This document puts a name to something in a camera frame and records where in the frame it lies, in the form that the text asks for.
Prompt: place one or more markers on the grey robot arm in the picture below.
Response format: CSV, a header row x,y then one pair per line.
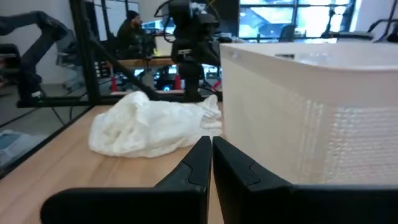
x,y
37,46

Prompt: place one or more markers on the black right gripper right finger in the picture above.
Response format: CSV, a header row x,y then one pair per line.
x,y
280,205

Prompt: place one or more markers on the white plastic laundry basket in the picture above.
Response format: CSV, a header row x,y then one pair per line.
x,y
280,124

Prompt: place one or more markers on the person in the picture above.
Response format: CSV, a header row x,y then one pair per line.
x,y
132,37

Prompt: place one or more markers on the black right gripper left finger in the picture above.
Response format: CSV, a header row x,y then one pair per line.
x,y
174,205

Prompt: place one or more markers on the white lace garment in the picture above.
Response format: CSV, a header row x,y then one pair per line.
x,y
149,127

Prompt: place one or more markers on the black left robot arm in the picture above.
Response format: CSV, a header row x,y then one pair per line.
x,y
189,81

